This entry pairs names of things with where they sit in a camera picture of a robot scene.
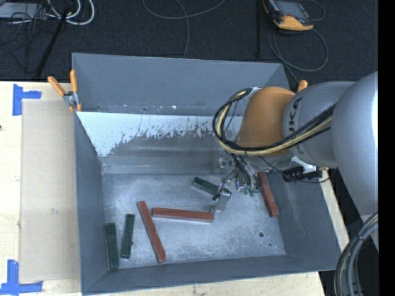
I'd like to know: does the dark green flat block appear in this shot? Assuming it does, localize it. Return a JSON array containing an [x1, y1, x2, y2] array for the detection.
[[191, 176, 220, 196], [120, 213, 136, 260], [104, 222, 120, 270]]

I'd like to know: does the black cylinder on white bracket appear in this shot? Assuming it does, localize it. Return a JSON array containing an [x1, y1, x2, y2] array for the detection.
[[281, 161, 323, 184]]

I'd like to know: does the pale wood flat board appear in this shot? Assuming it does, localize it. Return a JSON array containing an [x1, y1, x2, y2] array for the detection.
[[18, 99, 82, 285]]

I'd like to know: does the red-brown flat block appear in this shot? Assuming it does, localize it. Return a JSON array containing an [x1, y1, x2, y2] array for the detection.
[[258, 171, 280, 218], [151, 207, 215, 225], [136, 200, 168, 264]]

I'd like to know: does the grey metal bin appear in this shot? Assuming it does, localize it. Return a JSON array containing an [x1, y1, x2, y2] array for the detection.
[[71, 52, 342, 295]]

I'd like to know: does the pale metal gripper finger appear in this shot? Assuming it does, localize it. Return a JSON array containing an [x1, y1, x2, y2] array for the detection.
[[210, 189, 232, 215]]

